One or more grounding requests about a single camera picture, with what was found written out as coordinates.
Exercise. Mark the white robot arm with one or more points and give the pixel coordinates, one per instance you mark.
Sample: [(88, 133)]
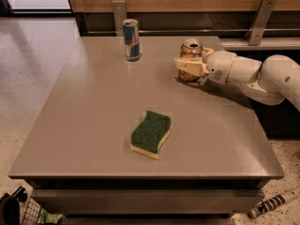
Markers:
[(268, 82)]

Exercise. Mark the black object on floor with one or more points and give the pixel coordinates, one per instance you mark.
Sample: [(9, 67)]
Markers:
[(10, 206)]

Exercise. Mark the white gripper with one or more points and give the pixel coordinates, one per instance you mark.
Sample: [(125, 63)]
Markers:
[(218, 67)]

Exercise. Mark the metal bracket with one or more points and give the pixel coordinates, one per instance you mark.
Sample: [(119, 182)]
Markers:
[(119, 14), (254, 35)]

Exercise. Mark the black white striped tool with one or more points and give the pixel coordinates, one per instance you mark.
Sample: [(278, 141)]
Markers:
[(273, 203)]

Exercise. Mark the wire basket with green item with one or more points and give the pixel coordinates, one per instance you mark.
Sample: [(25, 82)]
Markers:
[(35, 214)]

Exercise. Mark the grey drawer cabinet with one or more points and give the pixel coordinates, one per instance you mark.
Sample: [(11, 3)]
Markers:
[(131, 202)]

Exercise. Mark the blue silver energy drink can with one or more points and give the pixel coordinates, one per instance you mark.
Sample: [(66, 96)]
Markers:
[(131, 39)]

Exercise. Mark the horizontal metal rail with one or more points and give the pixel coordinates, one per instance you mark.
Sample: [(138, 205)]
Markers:
[(235, 33)]

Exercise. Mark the orange soda can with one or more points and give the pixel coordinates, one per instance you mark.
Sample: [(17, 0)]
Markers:
[(191, 48)]

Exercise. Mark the green yellow sponge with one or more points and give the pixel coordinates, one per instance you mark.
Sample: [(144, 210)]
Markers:
[(148, 137)]

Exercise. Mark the right metal bracket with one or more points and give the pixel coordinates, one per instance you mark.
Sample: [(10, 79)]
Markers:
[(254, 35)]

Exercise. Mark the left metal bracket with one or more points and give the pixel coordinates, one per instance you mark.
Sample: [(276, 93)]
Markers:
[(119, 14)]

